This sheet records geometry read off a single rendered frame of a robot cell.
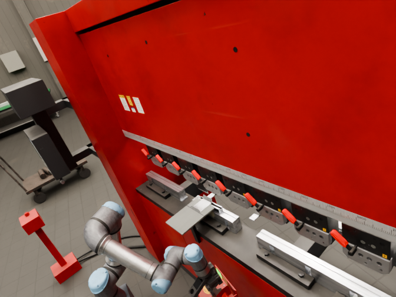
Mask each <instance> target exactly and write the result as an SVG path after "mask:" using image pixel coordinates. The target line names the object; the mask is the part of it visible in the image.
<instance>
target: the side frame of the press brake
mask: <svg viewBox="0 0 396 297"><path fill-rule="evenodd" d="M29 25H30V27H31V29H32V31H33V33H34V35H35V37H36V39H37V41H38V43H39V45H40V47H41V48H42V50H43V52H44V54H45V56H46V58H47V60H48V62H49V64H50V66H51V68H52V69H53V71H54V73H55V75H56V77H57V79H58V81H59V82H60V84H61V86H62V89H63V90H64V92H65V94H66V96H67V98H68V100H69V102H70V104H71V105H72V107H73V109H74V111H75V113H76V115H77V117H78V119H79V121H80V123H81V125H82V126H83V128H84V130H85V132H86V134H87V136H88V138H89V139H90V142H91V144H92V145H93V147H94V149H95V151H96V153H97V155H98V157H99V159H100V160H101V162H102V164H103V166H104V168H105V170H106V172H107V174H108V176H109V178H110V180H111V182H112V184H113V185H114V187H115V189H116V191H117V193H118V195H119V197H120V199H121V201H122V203H123V205H124V206H125V208H126V210H127V212H128V214H129V216H130V217H131V219H132V221H133V223H134V225H135V227H136V229H137V231H138V233H139V235H140V237H141V239H142V241H143V242H144V244H145V246H146V248H147V250H148V251H149V252H150V253H151V254H152V255H153V256H154V257H155V258H156V259H157V260H158V261H159V262H162V261H163V260H164V254H165V249H164V247H163V244H162V242H161V240H160V238H159V236H158V234H157V232H156V230H155V228H154V226H153V224H152V222H151V220H150V218H149V216H148V214H147V212H146V210H145V208H144V205H143V203H142V201H141V199H140V197H139V195H138V193H137V191H136V188H137V187H138V186H140V185H141V184H143V183H144V182H146V181H147V180H148V178H147V176H146V173H148V172H149V171H150V170H151V171H153V172H155V173H157V174H159V175H161V176H163V177H165V178H167V179H169V180H171V181H172V182H174V183H176V184H178V185H181V184H182V183H184V182H185V181H186V179H185V178H184V176H183V175H179V176H178V175H176V174H174V173H172V172H170V171H168V170H167V168H166V167H163V168H161V167H159V166H157V165H155V164H154V163H153V162H152V160H151V159H150V160H148V159H147V158H148V157H147V156H145V155H144V153H143V152H142V151H141V149H145V151H146V152H148V155H149V156H150V154H149V151H148V149H147V147H146V145H145V144H143V143H141V142H139V141H136V140H133V139H131V138H128V137H126V136H125V135H124V133H123V131H122V129H121V126H120V124H119V122H118V120H117V117H116V115H115V114H114V111H113V109H112V107H111V104H110V102H109V100H108V98H107V96H106V94H105V91H104V89H103V87H102V85H101V83H100V80H99V78H98V76H97V74H96V71H95V69H94V67H93V65H92V63H91V61H90V58H89V56H88V54H87V52H86V50H85V48H84V45H83V43H82V41H81V39H80V36H79V35H80V34H83V33H86V32H89V29H85V30H82V31H79V32H74V30H73V28H72V26H71V24H70V22H69V19H68V17H67V15H66V13H65V11H62V12H58V13H56V14H51V15H47V16H44V17H40V18H37V19H35V20H33V21H32V22H31V23H30V24H29Z"/></svg>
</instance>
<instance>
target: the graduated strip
mask: <svg viewBox="0 0 396 297"><path fill-rule="evenodd" d="M123 133H124V134H127V135H129V136H132V137H135V138H138V139H140V140H143V141H146V142H148V143H151V144H154V145H156V146H159V147H161V148H164V149H166V150H169V151H172V152H174V153H177V154H180V155H182V156H185V157H188V158H190V159H193V160H196V161H198V162H201V163H203V164H206V165H208V166H211V167H214V168H216V169H219V170H222V171H225V172H227V173H230V174H232V175H235V176H237V177H240V178H243V179H245V180H248V181H250V182H253V183H256V184H259V185H261V186H264V187H267V188H269V189H272V190H274V191H277V192H279V193H282V194H285V195H287V196H290V197H293V198H295V199H298V200H301V201H303V202H306V203H309V204H311V205H314V206H316V207H320V208H321V209H324V210H327V211H329V212H332V213H335V214H337V215H340V216H343V217H346V218H348V219H351V220H353V221H356V222H358V223H362V224H363V225H366V226H369V227H372V228H374V229H377V230H380V231H382V232H385V233H387V234H390V235H393V236H395V237H396V229H395V228H393V227H390V226H387V225H384V224H382V223H378V222H376V221H373V220H370V219H367V218H365V217H362V216H359V215H357V214H354V213H351V212H348V211H346V210H342V209H340V208H337V207H335V206H331V205H329V204H326V203H323V202H320V201H318V200H315V199H312V198H310V197H307V196H304V195H301V194H299V193H295V192H293V191H290V190H287V189H284V188H282V187H279V186H276V185H274V184H271V183H268V182H266V181H263V180H259V179H257V178H254V177H252V176H248V175H246V174H243V173H240V172H238V171H235V170H232V169H229V168H227V167H224V166H221V165H218V164H216V163H212V162H211V161H207V160H204V159H201V158H199V157H196V156H193V155H191V154H188V153H185V152H183V151H180V150H176V149H175V148H171V147H169V146H165V145H163V144H160V143H157V142H155V141H152V140H149V139H147V138H144V137H141V136H138V135H135V134H133V133H129V132H128V131H124V130H123Z"/></svg>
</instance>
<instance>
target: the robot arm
mask: <svg viewBox="0 0 396 297"><path fill-rule="evenodd" d="M124 215H125V211H124V209H123V208H122V207H121V206H120V205H118V204H117V203H114V202H106V203H105V204H104V205H102V207H101V208H100V209H99V210H98V211H97V212H96V214H95V215H94V216H93V217H92V218H91V219H90V220H89V221H88V222H87V223H86V224H85V227H84V233H83V234H84V240H85V242H86V244H87V246H88V247H89V248H90V249H91V250H92V251H93V252H95V253H96V254H98V255H101V254H103V255H105V256H106V257H105V261H106V263H105V265H104V266H103V267H102V268H99V269H97V270H95V271H94V272H93V273H92V274H91V276H90V278H89V280H88V286H89V288H90V290H91V292H92V293H93V294H94V295H95V297H127V295H126V293H125V291H124V290H122V289H121V288H119V287H118V286H117V285H116V283H117V281H118V280H119V278H120V277H121V275H122V274H123V272H124V271H125V270H126V268H128V269H130V270H132V271H133V272H135V273H137V274H138V275H140V276H142V277H144V278H146V279H147V280H149V281H151V282H152V284H151V287H152V288H153V290H155V291H156V292H157V293H159V294H165V293H167V291H168V290H169V288H170V287H171V285H172V282H173V280H174V278H175V277H176V275H177V273H178V271H179V269H180V267H181V265H190V266H191V267H192V268H193V270H194V272H195V273H196V275H197V276H198V277H197V279H196V280H195V282H194V284H193V285H192V287H191V288H190V289H189V294H190V295H191V297H197V296H198V295H199V293H200V292H201V290H202V289H203V287H204V286H205V287H206V289H207V290H208V291H209V293H210V294H211V296H212V297H216V296H217V295H218V293H219V292H220V291H221V290H222V288H218V289H217V288H216V287H217V285H220V284H222V283H223V281H222V280H221V278H220V276H219V274H218V273H217V271H216V270H215V267H214V266H213V265H212V263H211V262H209V263H208V261H207V260H206V258H205V256H204V254H203V251H202V250H201V248H200V247H199V246H198V245H197V244H194V243H192V244H191V245H188V246H187V247H178V246H169V247H167V248H166V250H165V254H164V259H165V261H164V263H163V265H162V266H160V265H159V264H157V263H155V262H153V261H152V260H150V259H148V258H146V257H144V256H143V255H141V254H139V253H137V252H135V251H133V250H132V249H130V248H128V247H126V246H124V245H122V242H121V235H120V229H121V227H122V222H121V220H122V218H123V217H124Z"/></svg>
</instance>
